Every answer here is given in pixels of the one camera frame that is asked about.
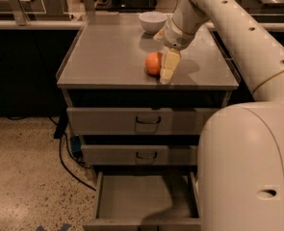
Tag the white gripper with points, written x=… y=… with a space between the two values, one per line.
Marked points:
x=175 y=36

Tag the orange fruit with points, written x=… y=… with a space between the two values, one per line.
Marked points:
x=153 y=63

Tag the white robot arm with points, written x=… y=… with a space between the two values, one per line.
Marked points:
x=240 y=158

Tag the steel drawer cabinet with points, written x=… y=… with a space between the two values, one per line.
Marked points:
x=106 y=69

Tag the top steel drawer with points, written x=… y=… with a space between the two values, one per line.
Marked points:
x=138 y=121

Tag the middle steel drawer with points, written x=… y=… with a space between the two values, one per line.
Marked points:
x=140 y=155

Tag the open bottom steel drawer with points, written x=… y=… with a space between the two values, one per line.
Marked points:
x=150 y=201

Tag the white ceramic bowl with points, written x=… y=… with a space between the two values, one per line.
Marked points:
x=152 y=22

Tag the blue power box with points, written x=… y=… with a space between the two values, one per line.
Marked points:
x=76 y=147

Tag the white counter rail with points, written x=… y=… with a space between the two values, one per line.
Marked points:
x=77 y=25

